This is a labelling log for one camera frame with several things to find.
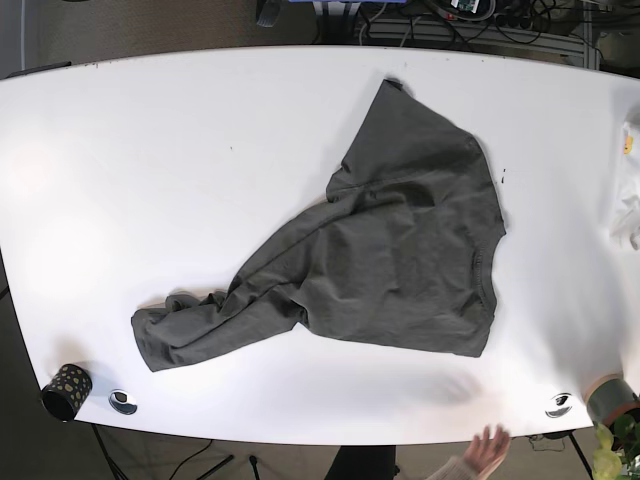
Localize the grey plant pot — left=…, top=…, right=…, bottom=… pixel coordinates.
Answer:
left=583, top=375, right=639, bottom=427

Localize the white T-shirt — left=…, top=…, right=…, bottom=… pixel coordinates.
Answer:
left=609, top=107, right=639, bottom=252

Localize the right metal table grommet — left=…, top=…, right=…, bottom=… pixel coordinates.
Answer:
left=544, top=392, right=574, bottom=419

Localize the dark grey T-shirt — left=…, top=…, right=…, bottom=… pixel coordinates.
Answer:
left=131, top=80, right=505, bottom=372

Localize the metal table grommet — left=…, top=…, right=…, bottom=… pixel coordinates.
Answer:
left=544, top=392, right=574, bottom=419
left=108, top=389, right=138, bottom=415

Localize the person's hand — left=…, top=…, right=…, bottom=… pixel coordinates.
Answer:
left=463, top=424, right=511, bottom=479

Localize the person's forearm beige sleeve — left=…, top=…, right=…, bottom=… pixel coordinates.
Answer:
left=426, top=456, right=488, bottom=480

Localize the left metal table grommet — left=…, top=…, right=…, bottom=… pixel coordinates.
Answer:
left=108, top=389, right=138, bottom=415

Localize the black floral cup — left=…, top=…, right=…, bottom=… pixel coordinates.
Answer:
left=40, top=364, right=93, bottom=422

